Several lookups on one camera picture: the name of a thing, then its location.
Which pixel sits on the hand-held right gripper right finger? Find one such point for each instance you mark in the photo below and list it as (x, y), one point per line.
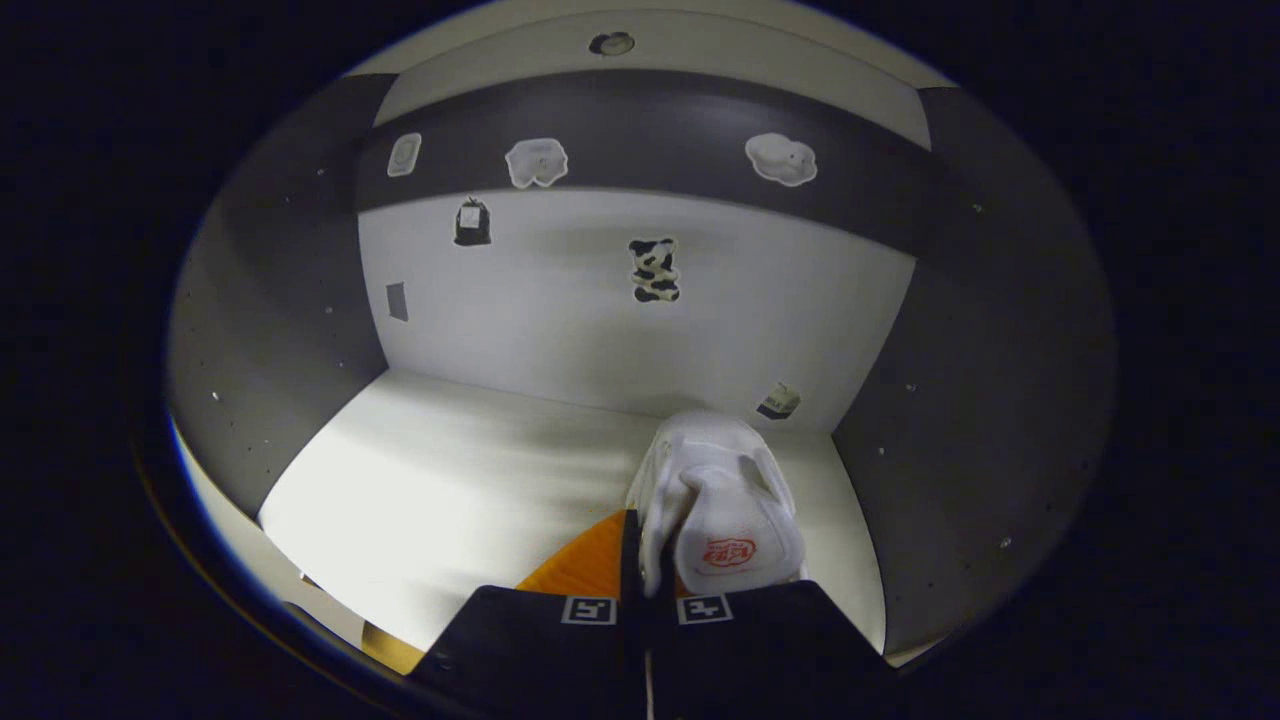
(760, 640)

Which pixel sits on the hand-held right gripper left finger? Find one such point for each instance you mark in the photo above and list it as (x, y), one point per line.
(630, 560)

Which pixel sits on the white canvas shoe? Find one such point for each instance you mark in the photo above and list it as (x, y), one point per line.
(725, 500)

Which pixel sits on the white and grey shoe cabinet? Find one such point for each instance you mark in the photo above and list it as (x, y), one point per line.
(500, 470)

